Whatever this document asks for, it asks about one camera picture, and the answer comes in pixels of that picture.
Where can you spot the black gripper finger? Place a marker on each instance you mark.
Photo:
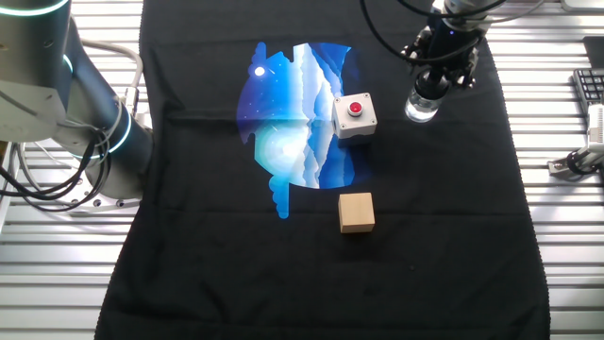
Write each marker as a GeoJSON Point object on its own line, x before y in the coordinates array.
{"type": "Point", "coordinates": [467, 71]}
{"type": "Point", "coordinates": [413, 49]}

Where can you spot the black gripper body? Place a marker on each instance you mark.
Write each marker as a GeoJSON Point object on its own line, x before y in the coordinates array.
{"type": "Point", "coordinates": [446, 42]}

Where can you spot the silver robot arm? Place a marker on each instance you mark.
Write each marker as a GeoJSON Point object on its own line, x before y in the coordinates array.
{"type": "Point", "coordinates": [47, 85]}

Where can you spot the clear glass jar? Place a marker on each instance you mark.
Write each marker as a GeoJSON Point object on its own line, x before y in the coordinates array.
{"type": "Point", "coordinates": [420, 111]}

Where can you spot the grey box with red button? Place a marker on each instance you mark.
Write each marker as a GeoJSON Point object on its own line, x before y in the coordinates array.
{"type": "Point", "coordinates": [365, 118]}

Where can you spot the black keyboard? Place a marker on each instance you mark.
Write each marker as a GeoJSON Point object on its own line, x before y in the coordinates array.
{"type": "Point", "coordinates": [590, 87]}

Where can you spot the black rectangular box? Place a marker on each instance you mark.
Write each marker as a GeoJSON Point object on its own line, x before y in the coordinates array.
{"type": "Point", "coordinates": [594, 52]}

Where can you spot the wooden cube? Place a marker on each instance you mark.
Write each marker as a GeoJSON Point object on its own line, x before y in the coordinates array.
{"type": "Point", "coordinates": [356, 212]}

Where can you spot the black cloth with blue print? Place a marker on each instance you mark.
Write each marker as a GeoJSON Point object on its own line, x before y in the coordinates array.
{"type": "Point", "coordinates": [236, 283]}

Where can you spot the silver camera on rail clamp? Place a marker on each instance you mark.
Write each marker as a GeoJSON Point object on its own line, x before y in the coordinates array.
{"type": "Point", "coordinates": [573, 163]}

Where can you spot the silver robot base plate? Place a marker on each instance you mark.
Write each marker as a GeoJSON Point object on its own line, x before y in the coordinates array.
{"type": "Point", "coordinates": [85, 191]}

